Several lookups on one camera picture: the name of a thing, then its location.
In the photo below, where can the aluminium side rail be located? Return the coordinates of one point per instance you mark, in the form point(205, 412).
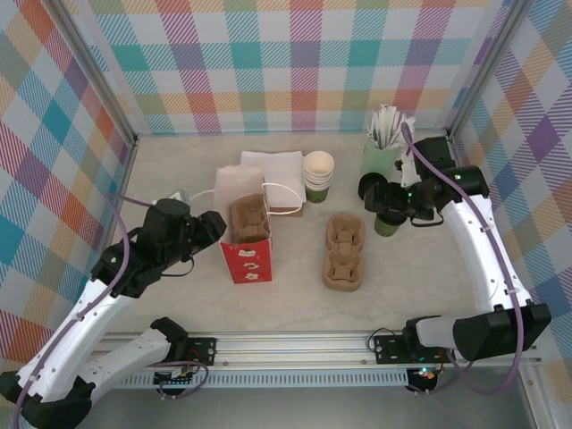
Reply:
point(455, 147)
point(121, 187)

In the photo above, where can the mint green straw holder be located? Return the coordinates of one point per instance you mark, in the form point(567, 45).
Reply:
point(380, 161)

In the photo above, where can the white wrapped straw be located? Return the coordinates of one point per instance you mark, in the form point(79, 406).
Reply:
point(410, 125)
point(391, 127)
point(399, 125)
point(372, 134)
point(383, 120)

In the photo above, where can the green white paper cup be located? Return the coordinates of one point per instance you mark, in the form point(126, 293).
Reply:
point(318, 184)
point(318, 194)
point(318, 179)
point(318, 163)
point(388, 230)

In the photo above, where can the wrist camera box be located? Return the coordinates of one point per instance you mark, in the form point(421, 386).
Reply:
point(407, 172)
point(179, 195)

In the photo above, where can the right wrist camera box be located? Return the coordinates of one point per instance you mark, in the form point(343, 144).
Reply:
point(407, 172)

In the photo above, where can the aluminium frame post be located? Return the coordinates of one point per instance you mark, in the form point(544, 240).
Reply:
point(99, 76)
point(487, 67)

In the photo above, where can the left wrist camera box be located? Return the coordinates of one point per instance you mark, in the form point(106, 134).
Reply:
point(179, 195)

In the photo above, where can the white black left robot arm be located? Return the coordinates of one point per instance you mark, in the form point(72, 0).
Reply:
point(129, 359)

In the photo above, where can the black plastic cup lid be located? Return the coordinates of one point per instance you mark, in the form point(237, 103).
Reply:
point(371, 181)
point(386, 220)

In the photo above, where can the white red paper gift bag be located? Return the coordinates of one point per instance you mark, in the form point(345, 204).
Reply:
point(248, 263)

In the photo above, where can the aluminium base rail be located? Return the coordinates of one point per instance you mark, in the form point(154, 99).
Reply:
point(290, 348)

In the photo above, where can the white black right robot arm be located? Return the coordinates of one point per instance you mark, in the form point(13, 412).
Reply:
point(478, 254)

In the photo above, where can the white napkin stack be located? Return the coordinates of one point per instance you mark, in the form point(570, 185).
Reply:
point(286, 170)

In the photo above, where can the small circuit board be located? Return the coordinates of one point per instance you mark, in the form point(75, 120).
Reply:
point(423, 373)
point(174, 377)

